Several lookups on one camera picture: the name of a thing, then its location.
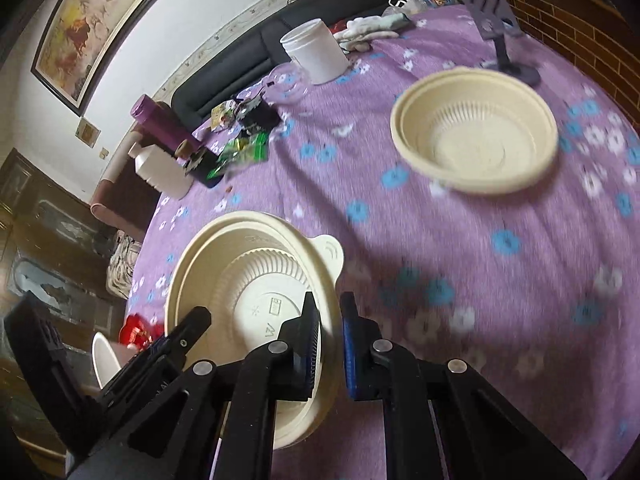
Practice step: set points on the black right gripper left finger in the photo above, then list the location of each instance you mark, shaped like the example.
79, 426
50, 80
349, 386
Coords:
213, 421

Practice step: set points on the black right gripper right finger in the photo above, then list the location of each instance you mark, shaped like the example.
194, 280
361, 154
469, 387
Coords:
442, 421

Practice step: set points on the cream plastic bowl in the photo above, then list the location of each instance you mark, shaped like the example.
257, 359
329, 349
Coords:
252, 272
477, 131

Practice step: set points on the white bowl stack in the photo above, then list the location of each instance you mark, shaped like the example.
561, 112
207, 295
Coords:
109, 357

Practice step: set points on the black device left edge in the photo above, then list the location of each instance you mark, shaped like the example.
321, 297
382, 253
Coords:
42, 358

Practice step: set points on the purple floral tablecloth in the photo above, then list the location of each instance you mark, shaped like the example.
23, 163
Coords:
539, 291

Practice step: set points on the patterned bag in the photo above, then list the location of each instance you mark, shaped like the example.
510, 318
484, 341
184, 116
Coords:
120, 269

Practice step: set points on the dark wooden cabinet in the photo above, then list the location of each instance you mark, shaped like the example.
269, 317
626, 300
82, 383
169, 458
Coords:
54, 248

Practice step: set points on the maroon armchair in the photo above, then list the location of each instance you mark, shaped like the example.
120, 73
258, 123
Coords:
121, 198

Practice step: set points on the white plastic bottle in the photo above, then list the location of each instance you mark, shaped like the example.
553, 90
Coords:
160, 170

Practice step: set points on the small black jar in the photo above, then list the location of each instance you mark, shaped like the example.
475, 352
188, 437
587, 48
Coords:
203, 167

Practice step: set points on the green snack wrapper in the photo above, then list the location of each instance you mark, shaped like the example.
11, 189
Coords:
240, 153

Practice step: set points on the purple thermos bottle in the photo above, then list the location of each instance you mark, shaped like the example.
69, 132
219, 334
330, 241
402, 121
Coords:
157, 119

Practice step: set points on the white cloth gloves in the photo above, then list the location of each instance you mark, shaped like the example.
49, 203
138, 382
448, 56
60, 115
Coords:
360, 32

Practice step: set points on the white plastic cup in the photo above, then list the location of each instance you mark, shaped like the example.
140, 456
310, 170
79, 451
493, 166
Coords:
312, 46

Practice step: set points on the framed horse painting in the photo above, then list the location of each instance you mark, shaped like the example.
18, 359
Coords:
77, 44

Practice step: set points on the black sofa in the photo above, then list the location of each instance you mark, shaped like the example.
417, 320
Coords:
255, 53

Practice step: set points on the small wall picture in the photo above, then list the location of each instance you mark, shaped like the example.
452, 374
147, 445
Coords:
87, 133

